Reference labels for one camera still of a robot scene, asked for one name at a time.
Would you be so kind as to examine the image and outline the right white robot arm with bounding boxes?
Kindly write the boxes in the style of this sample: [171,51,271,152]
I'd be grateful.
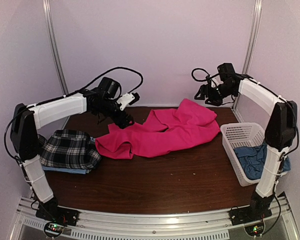
[191,63,299,221]

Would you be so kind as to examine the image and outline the left black cable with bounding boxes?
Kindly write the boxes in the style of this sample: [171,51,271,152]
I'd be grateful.
[62,66,144,101]

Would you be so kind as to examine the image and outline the right round circuit board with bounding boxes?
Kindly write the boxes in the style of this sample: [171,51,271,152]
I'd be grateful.
[244,222,265,237]

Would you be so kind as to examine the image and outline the white plastic laundry basket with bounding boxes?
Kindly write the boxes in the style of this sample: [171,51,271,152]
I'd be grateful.
[219,122,290,188]

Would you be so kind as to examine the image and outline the front aluminium rail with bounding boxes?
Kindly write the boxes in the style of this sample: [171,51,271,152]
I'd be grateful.
[7,196,300,240]

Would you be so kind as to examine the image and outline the left aluminium frame post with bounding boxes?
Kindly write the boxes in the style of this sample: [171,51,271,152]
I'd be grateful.
[42,0,69,95]

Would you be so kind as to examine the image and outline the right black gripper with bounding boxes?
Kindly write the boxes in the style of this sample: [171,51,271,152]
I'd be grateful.
[194,83,236,107]

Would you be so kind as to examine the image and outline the left round circuit board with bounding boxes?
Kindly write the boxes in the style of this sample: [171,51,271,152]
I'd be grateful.
[43,221,65,238]

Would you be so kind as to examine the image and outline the round circuit board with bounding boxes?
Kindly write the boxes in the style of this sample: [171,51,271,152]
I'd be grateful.
[244,222,265,237]
[43,221,65,238]

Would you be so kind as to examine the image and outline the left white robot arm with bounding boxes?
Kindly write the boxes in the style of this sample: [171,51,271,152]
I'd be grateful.
[7,77,140,204]

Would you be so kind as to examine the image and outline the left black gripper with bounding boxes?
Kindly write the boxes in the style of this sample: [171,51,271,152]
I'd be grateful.
[95,98,134,129]

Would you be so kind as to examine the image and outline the pink shirt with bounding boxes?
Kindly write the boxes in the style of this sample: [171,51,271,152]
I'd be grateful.
[95,98,220,160]

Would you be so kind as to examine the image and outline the aluminium frame post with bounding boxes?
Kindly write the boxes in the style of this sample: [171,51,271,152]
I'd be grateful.
[42,0,69,95]
[232,0,263,111]

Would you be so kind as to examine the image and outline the folded light blue shirt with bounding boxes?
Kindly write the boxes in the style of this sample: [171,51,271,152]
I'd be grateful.
[39,135,101,175]

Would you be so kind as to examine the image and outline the blue denim garment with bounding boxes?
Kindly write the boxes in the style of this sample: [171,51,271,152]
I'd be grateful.
[233,144,291,181]

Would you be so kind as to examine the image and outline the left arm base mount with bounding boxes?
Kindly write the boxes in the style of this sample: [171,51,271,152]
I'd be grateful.
[35,206,79,227]

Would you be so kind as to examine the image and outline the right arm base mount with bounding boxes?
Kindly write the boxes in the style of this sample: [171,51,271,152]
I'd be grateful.
[228,206,272,226]

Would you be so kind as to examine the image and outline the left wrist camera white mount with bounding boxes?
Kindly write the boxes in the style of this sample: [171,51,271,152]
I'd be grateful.
[116,92,140,111]

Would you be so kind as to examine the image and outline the black white plaid shirt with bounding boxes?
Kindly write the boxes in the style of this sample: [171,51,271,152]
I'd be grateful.
[38,129,102,170]

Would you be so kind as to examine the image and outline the right aluminium frame post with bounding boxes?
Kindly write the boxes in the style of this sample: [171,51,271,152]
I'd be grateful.
[232,0,263,111]

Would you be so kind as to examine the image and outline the black cable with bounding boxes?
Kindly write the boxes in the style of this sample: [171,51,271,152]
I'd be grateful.
[62,66,144,101]
[191,67,221,86]

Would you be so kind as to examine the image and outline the right black cable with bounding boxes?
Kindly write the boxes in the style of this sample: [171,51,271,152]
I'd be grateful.
[191,67,221,86]

